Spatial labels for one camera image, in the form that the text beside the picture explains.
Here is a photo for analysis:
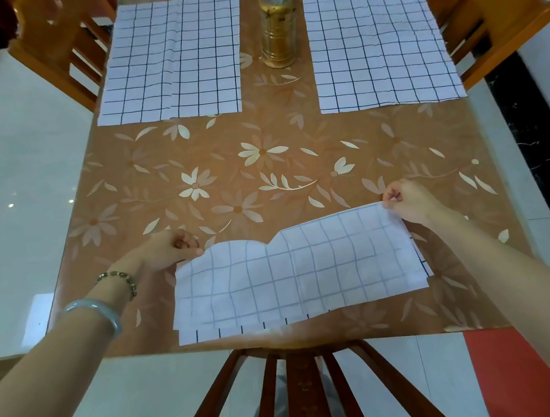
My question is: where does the person's right hand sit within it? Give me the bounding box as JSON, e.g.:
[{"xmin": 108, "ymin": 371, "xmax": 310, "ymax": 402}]
[{"xmin": 380, "ymin": 174, "xmax": 449, "ymax": 233}]

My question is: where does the person's left hand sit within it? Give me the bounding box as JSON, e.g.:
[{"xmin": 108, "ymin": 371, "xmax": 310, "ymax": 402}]
[{"xmin": 117, "ymin": 226, "xmax": 208, "ymax": 285}]

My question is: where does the checked placemat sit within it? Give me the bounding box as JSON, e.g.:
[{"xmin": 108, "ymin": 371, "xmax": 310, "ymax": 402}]
[{"xmin": 160, "ymin": 196, "xmax": 439, "ymax": 348}]

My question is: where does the grid cloth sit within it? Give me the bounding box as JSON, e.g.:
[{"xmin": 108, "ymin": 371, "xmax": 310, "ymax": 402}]
[
  {"xmin": 83, "ymin": 0, "xmax": 254, "ymax": 130},
  {"xmin": 302, "ymin": 0, "xmax": 468, "ymax": 117}
]

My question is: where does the person's right forearm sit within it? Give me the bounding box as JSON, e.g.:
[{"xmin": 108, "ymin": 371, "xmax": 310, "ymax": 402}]
[{"xmin": 423, "ymin": 193, "xmax": 550, "ymax": 417}]

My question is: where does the person's left forearm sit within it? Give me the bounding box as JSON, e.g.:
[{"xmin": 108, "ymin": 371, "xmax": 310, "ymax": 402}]
[{"xmin": 0, "ymin": 258, "xmax": 156, "ymax": 417}]

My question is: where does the pale green jade bangle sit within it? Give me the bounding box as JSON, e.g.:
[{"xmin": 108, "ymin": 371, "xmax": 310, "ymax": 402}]
[{"xmin": 60, "ymin": 294, "xmax": 124, "ymax": 345}]

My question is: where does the wooden dining table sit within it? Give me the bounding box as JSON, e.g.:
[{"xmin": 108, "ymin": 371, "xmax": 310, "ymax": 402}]
[{"xmin": 9, "ymin": 0, "xmax": 541, "ymax": 380}]

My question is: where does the red floor mat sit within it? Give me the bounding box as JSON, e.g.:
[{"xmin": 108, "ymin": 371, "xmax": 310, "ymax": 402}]
[{"xmin": 456, "ymin": 271, "xmax": 550, "ymax": 417}]

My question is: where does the gold lantern lamp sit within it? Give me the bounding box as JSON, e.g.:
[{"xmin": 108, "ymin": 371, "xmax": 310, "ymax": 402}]
[{"xmin": 255, "ymin": 0, "xmax": 304, "ymax": 71}]

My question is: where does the beaded bracelet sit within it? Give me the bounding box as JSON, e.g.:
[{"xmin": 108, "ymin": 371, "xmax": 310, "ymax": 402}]
[{"xmin": 95, "ymin": 267, "xmax": 140, "ymax": 305}]

